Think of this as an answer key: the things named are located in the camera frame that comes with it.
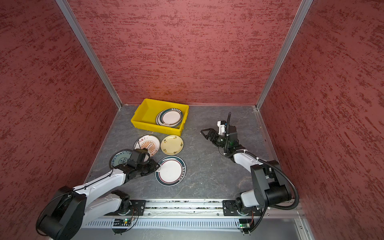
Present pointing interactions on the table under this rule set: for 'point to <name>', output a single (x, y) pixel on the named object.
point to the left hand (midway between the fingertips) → (159, 169)
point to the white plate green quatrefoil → (170, 117)
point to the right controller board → (245, 223)
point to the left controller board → (121, 222)
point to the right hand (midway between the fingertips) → (202, 136)
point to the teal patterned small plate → (120, 157)
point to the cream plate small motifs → (172, 145)
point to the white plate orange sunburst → (150, 142)
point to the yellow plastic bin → (145, 114)
